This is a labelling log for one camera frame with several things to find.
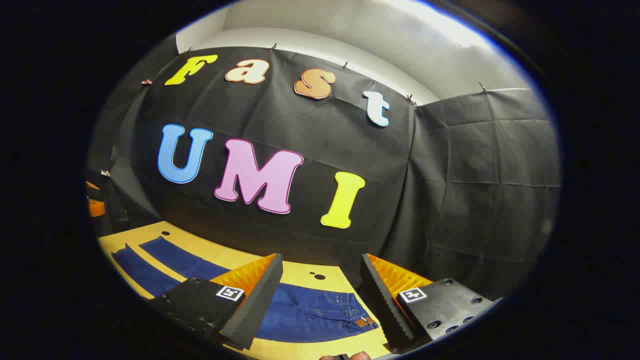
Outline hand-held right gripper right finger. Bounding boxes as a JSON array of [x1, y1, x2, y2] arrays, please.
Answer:
[[360, 253, 503, 353]]

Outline blue denim jeans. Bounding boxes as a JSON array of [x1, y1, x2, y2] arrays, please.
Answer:
[[111, 236, 381, 344]]

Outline black backdrop cloth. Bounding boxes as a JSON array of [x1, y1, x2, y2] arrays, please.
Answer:
[[85, 35, 561, 301]]

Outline row of cloth clips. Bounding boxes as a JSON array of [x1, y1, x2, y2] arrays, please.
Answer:
[[141, 43, 489, 109]]

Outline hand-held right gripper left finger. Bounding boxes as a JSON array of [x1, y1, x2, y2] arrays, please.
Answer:
[[147, 252, 284, 351]]

